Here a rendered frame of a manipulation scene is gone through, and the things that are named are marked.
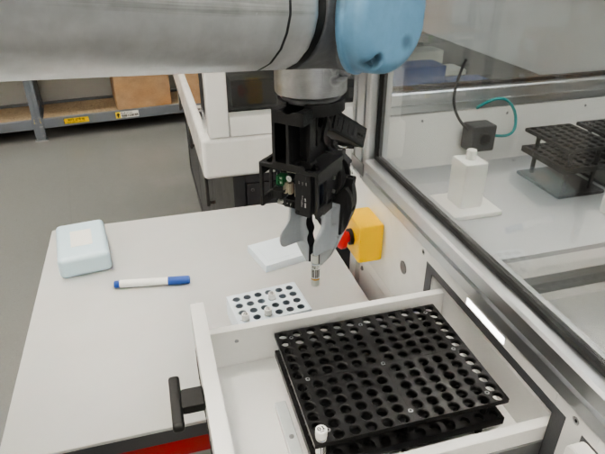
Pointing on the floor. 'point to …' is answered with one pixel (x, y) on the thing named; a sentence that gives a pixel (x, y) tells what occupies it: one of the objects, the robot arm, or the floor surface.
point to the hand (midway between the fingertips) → (318, 249)
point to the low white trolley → (144, 331)
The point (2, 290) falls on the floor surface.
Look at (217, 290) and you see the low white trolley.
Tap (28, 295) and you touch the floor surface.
